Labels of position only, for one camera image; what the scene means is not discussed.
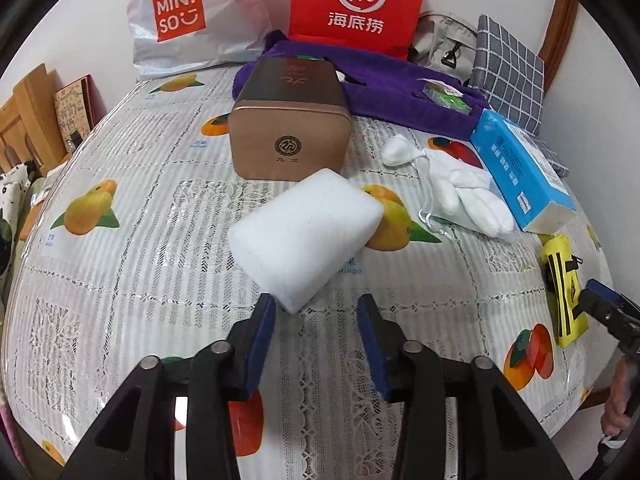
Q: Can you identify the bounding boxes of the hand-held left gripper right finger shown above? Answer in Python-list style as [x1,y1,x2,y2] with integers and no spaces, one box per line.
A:
[356,293,575,480]

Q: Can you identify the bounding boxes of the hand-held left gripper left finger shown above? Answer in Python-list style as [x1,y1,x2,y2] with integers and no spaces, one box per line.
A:
[59,293,278,480]

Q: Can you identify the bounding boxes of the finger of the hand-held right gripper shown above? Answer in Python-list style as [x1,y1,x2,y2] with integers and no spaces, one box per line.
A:
[577,279,640,333]

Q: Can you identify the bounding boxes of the yellow mesh pouch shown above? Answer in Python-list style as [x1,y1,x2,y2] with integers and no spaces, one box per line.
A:
[540,234,585,348]

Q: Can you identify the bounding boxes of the white sponge block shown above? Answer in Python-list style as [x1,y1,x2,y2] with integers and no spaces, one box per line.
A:
[227,167,386,315]

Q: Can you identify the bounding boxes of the white gloves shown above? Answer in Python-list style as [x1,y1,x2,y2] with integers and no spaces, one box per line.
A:
[422,150,516,238]

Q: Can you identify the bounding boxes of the person's right hand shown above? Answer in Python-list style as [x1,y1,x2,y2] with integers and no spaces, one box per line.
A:
[600,357,633,436]

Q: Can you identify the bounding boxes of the fruit printed tablecloth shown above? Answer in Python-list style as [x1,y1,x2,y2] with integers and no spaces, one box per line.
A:
[0,67,621,480]

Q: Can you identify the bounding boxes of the blue tissue pack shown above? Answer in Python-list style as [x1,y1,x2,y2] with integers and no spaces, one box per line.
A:
[469,109,576,233]

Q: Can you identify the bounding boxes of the small white cloth bundle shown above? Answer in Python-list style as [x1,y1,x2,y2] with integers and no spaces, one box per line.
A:
[381,135,426,167]

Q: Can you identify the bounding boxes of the gold tin box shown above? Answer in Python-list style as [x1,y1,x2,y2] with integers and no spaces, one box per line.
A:
[229,56,353,182]

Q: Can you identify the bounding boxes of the purple towel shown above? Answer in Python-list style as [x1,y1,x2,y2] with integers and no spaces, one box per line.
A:
[232,30,493,141]

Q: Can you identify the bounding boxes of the grey checked cushion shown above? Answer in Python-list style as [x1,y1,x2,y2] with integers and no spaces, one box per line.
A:
[467,14,571,178]

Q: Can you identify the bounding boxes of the green packet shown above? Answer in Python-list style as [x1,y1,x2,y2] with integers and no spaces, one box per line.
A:
[422,80,471,111]

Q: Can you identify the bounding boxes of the wooden headboard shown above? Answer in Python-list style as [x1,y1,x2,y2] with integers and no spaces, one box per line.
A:
[537,0,581,136]

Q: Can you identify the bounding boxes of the black spotted white cloth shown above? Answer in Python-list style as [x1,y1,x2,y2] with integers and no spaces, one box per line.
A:
[0,160,36,281]

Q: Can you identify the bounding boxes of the brown book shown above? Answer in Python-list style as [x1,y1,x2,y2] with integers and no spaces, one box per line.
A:
[52,75,96,153]

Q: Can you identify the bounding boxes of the white plastic shopping bag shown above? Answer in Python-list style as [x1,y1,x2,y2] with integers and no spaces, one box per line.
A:
[125,0,273,81]

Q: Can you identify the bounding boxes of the grey backpack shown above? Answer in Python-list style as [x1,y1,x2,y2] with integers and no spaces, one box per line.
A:
[407,12,481,88]

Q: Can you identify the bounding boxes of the wooden furniture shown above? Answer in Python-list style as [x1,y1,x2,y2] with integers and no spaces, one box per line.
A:
[0,62,71,171]

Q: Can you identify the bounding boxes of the red paper bag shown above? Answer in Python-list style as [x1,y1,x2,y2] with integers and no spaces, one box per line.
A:
[287,0,431,58]

